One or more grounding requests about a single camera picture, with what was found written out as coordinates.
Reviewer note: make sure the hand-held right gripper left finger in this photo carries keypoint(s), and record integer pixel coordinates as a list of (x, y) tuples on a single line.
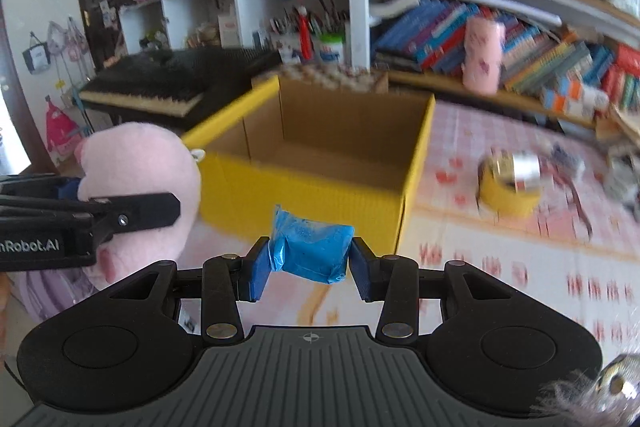
[(256, 272)]

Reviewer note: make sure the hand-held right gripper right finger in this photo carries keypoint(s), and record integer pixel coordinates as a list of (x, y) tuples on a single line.
[(366, 274)]

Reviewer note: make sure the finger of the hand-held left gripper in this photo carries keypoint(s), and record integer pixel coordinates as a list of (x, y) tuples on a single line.
[(30, 186), (145, 209)]

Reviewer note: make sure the pink plush toy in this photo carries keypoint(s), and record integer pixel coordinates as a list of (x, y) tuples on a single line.
[(140, 162)]

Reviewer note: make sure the blue packet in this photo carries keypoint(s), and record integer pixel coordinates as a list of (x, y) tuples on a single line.
[(310, 252)]

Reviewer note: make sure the yellow cardboard box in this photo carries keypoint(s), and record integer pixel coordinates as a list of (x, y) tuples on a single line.
[(325, 202)]

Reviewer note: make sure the yellow tape roll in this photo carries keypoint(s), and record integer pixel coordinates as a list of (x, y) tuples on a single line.
[(505, 204)]

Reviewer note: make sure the pink checked cloth desktop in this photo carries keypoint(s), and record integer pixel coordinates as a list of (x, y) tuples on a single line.
[(500, 267)]

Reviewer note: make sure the lilac checked cloth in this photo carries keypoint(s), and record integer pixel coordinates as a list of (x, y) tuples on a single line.
[(50, 294)]

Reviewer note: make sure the hanging tote bag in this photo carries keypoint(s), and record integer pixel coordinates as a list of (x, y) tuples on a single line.
[(36, 54)]

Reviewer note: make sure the black electronic keyboard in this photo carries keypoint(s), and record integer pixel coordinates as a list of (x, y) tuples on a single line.
[(165, 77)]

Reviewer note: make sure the white box red label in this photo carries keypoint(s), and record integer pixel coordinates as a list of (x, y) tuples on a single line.
[(229, 31)]

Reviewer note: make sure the wooden chessboard box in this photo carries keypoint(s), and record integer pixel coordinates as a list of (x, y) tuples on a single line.
[(330, 77)]

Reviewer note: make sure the white shelf unit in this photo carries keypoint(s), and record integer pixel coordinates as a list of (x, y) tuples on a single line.
[(200, 7)]

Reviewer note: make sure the white pen cup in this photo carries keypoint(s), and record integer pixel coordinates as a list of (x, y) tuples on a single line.
[(286, 49)]

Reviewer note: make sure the white jar blue label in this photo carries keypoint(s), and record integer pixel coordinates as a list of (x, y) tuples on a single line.
[(330, 52)]

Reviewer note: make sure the white and black tube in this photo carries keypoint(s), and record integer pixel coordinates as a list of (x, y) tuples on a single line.
[(567, 162)]

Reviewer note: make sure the tall red bottle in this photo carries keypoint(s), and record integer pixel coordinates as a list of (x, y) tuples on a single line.
[(305, 34)]

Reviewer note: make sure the grey fluffy object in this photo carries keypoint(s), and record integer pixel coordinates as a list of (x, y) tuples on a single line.
[(575, 394)]

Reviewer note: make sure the pink printed cup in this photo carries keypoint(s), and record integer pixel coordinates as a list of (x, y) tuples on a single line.
[(482, 57)]

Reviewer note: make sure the stack of orange white cartons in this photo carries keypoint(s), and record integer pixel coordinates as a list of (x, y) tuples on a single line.
[(575, 99)]

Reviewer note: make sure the pile of papers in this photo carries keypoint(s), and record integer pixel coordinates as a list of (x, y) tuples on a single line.
[(620, 132)]

